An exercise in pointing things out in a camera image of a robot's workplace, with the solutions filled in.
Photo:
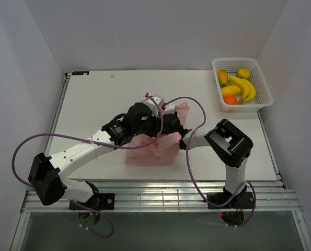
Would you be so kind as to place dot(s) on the aluminium rail frame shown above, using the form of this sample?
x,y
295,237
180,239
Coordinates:
x,y
140,196

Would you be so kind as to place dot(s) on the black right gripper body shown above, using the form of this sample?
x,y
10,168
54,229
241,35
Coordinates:
x,y
164,131

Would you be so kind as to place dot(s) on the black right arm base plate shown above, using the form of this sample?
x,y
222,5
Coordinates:
x,y
244,200

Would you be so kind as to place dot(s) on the yellow fake mango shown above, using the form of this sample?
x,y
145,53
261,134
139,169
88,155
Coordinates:
x,y
231,90

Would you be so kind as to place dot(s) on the fake orange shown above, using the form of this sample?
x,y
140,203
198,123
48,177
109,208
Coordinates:
x,y
230,100

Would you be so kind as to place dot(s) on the yellow green fake lemon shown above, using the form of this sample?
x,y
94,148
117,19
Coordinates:
x,y
244,74

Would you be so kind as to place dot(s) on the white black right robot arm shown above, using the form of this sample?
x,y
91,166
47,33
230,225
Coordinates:
x,y
232,146

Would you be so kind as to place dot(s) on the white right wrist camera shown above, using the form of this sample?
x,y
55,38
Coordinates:
x,y
168,107

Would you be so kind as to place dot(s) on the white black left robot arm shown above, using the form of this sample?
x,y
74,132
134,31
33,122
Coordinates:
x,y
49,174

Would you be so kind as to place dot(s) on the white plastic basket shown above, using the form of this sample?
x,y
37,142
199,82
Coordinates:
x,y
231,66

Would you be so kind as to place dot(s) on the orange green fake mango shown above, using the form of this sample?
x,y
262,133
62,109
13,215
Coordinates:
x,y
222,76

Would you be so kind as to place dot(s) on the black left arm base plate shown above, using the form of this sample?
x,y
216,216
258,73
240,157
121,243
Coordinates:
x,y
101,201

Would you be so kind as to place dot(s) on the yellow fake banana bunch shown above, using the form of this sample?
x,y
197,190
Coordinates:
x,y
248,91

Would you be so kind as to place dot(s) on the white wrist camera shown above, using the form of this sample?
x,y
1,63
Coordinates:
x,y
154,103
168,107

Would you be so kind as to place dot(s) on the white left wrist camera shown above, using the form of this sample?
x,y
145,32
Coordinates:
x,y
154,103

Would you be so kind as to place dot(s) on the pink plastic bag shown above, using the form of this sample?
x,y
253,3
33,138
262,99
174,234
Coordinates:
x,y
163,151

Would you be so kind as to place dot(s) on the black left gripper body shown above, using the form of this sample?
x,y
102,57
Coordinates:
x,y
149,127

